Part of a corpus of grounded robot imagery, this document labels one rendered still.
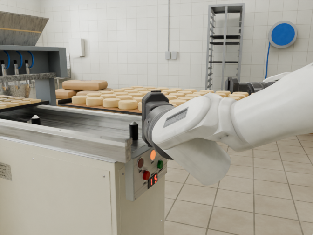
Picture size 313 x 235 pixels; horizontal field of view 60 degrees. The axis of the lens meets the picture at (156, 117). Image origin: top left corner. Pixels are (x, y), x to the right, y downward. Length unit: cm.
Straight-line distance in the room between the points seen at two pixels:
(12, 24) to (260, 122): 127
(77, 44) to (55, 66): 406
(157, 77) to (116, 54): 90
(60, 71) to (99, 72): 399
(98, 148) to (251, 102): 56
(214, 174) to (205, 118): 11
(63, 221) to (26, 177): 21
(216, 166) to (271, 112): 13
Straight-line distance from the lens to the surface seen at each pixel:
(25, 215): 119
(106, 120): 116
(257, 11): 479
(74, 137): 87
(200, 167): 41
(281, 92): 33
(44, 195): 105
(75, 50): 565
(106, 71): 544
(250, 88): 103
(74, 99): 81
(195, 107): 37
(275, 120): 33
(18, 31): 148
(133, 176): 83
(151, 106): 54
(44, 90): 168
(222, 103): 36
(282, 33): 463
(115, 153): 79
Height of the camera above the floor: 113
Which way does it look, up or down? 13 degrees down
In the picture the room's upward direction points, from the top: straight up
